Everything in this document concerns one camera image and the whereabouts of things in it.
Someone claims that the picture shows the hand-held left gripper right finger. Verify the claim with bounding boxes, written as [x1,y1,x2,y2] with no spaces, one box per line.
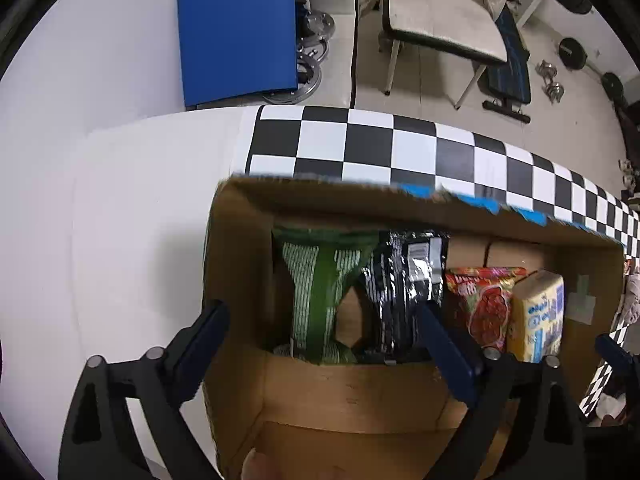
[414,302,588,480]

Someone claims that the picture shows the beige cushioned chair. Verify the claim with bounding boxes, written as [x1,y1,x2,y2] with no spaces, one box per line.
[382,0,509,110]

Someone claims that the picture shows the stack of silver weight plates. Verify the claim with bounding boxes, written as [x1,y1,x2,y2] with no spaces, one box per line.
[262,10,336,107]

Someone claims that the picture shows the black snack packet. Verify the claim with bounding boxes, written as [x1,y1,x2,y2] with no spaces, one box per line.
[360,230,451,364]

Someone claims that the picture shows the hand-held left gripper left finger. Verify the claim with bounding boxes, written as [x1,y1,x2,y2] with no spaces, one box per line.
[57,299,232,480]

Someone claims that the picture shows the person's left hand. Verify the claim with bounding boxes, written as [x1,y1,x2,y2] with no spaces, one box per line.
[242,449,272,480]

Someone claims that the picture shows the white pink cloth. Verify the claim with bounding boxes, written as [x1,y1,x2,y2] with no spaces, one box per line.
[596,389,632,427]

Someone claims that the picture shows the black vertical pole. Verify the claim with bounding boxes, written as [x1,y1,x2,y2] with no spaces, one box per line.
[349,0,362,109]

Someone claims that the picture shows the black and white checkered cloth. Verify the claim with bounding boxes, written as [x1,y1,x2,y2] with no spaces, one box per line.
[245,105,640,418]

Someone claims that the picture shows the silver dumbbell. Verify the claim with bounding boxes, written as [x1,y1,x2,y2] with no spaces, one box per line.
[535,60,566,101]

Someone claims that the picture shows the green snack packet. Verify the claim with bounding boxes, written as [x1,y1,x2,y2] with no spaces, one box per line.
[272,227,378,365]

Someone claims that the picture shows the black weight bench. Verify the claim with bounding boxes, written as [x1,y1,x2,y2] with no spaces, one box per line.
[477,5,532,125]

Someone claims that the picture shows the red snack packet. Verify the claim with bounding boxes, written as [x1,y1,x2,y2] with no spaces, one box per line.
[444,267,528,354]

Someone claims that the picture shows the yellow tissue packet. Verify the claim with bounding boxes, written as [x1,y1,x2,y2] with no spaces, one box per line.
[507,269,566,364]

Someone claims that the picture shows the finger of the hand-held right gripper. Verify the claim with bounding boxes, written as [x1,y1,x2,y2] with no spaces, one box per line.
[594,332,640,403]

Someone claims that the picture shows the pink soft toy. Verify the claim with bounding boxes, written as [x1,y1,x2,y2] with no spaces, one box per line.
[622,259,640,328]

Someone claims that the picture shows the brown cardboard box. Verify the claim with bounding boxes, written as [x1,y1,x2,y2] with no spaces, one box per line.
[202,174,628,480]

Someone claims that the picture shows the blue board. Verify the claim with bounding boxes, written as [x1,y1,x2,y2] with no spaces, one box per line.
[176,0,300,110]

